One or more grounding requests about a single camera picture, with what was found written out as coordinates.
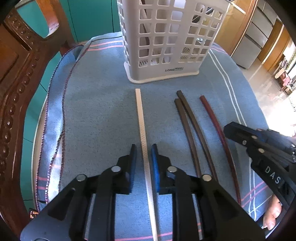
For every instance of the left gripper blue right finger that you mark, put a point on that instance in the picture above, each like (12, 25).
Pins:
(160, 167)

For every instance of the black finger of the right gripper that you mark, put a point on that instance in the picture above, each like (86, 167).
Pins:
(245, 136)

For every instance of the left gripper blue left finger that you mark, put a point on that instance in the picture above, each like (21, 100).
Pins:
(125, 178)

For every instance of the red brown chopstick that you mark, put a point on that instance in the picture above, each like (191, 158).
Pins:
(199, 133)

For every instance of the dark brown chopstick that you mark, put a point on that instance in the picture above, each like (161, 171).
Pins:
(189, 136)

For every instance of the silver patterned chopstick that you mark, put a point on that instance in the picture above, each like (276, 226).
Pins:
(147, 172)

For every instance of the white utensil holder basket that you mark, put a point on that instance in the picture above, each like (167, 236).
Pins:
(168, 39)

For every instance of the teal lower kitchen cabinets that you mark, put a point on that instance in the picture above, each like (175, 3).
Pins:
(86, 19)

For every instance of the right hand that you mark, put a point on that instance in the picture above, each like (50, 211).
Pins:
(272, 213)

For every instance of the blue striped cloth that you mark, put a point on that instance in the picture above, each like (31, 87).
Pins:
(91, 121)

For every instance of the grey refrigerator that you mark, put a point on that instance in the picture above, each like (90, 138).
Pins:
(256, 35)

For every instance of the carved wooden chair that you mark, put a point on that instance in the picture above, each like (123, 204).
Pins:
(24, 57)

